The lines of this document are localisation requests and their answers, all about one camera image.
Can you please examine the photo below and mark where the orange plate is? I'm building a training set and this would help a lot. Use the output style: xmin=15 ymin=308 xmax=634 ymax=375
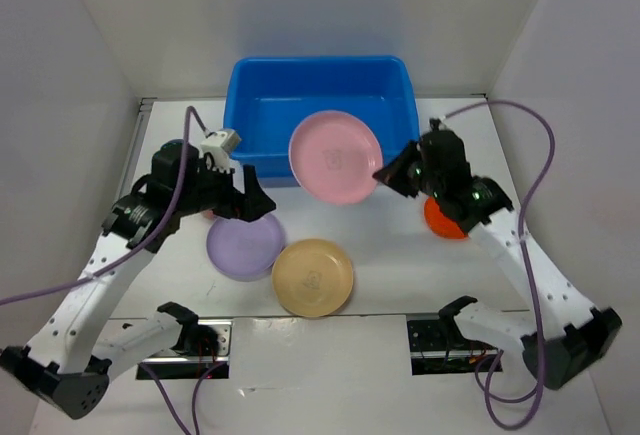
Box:
xmin=423 ymin=197 xmax=467 ymax=240

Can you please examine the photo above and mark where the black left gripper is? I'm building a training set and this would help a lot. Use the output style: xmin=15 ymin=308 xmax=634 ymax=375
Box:
xmin=176 ymin=157 xmax=276 ymax=222

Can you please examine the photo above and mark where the yellow plate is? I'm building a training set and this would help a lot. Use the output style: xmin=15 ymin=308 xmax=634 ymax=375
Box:
xmin=271 ymin=238 xmax=355 ymax=318

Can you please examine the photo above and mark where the purple plate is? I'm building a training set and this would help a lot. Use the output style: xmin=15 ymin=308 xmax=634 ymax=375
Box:
xmin=206 ymin=214 xmax=286 ymax=282

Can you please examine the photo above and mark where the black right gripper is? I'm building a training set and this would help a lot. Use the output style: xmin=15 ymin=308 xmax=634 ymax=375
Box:
xmin=372 ymin=138 xmax=441 ymax=197

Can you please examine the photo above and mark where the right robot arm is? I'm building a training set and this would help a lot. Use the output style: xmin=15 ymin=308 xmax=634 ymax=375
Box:
xmin=373 ymin=129 xmax=622 ymax=390

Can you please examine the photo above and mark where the blue plastic bin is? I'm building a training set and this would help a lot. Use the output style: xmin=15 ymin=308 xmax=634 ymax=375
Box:
xmin=223 ymin=55 xmax=420 ymax=183

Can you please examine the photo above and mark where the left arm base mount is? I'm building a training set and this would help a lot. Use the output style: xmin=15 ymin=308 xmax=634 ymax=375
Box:
xmin=143 ymin=319 xmax=233 ymax=381

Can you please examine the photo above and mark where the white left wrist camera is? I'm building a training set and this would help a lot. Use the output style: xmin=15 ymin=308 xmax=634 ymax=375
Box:
xmin=200 ymin=128 xmax=241 ymax=173

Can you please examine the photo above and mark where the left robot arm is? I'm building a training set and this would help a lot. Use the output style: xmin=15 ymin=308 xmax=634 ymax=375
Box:
xmin=1 ymin=142 xmax=276 ymax=420

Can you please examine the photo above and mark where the pink plate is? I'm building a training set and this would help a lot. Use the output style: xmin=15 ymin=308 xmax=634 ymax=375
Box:
xmin=288 ymin=110 xmax=383 ymax=205

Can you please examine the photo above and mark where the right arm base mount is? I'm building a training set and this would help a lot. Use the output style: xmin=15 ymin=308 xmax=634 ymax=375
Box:
xmin=406 ymin=314 xmax=497 ymax=376

